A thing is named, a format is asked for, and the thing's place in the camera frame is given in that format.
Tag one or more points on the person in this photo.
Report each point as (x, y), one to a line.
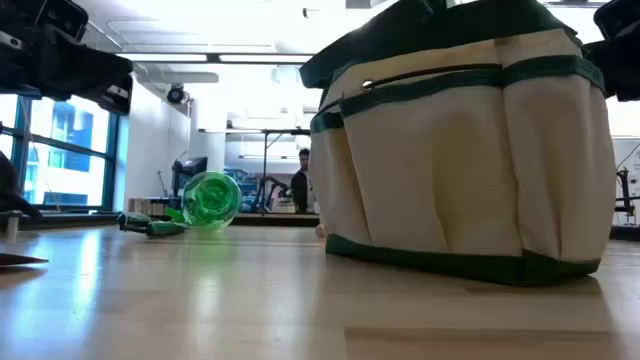
(302, 185)

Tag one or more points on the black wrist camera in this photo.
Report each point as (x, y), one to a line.
(620, 17)
(62, 20)

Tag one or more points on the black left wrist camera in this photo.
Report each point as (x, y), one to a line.
(62, 20)

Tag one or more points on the cream canvas bag green trim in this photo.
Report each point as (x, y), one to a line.
(450, 165)

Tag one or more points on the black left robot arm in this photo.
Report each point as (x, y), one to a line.
(10, 65)

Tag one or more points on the black computer monitor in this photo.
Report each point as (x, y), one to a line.
(190, 172)

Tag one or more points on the wooden slat crate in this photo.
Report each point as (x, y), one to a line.
(147, 206)

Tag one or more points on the large framed window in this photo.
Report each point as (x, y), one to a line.
(65, 150)

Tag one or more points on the grey frame post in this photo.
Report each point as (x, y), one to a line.
(12, 225)

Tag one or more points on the green plastic spray bottle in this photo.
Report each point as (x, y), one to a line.
(211, 200)

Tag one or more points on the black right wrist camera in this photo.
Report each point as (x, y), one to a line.
(620, 17)

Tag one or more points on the black background robot arm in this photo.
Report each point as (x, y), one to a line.
(272, 192)

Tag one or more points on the long ceiling light bar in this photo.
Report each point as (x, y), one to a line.
(215, 58)

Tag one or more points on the black ceiling spotlight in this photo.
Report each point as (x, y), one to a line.
(175, 94)

